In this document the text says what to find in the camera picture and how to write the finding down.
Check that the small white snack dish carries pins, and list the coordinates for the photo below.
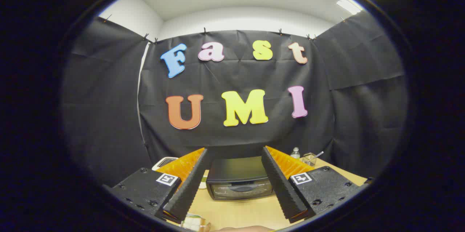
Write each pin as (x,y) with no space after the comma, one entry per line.
(202,185)

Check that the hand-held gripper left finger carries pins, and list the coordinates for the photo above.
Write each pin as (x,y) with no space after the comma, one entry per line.
(189,192)

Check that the white rectangular plate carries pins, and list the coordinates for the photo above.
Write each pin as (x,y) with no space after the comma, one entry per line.
(186,223)

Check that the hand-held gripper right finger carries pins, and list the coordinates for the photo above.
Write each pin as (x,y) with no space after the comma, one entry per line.
(283,192)

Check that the white pop-up toaster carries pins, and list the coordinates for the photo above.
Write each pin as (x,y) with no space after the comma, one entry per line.
(163,162)

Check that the clear bottle with green label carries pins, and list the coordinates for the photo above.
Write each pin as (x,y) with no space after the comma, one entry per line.
(295,154)

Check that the clear utensil holder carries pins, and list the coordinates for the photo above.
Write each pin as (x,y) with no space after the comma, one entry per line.
(309,160)

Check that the small ceiling light panel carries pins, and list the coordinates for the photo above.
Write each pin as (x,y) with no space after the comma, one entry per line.
(348,5)

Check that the black toaster oven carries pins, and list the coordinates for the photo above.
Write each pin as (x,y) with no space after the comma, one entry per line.
(236,174)

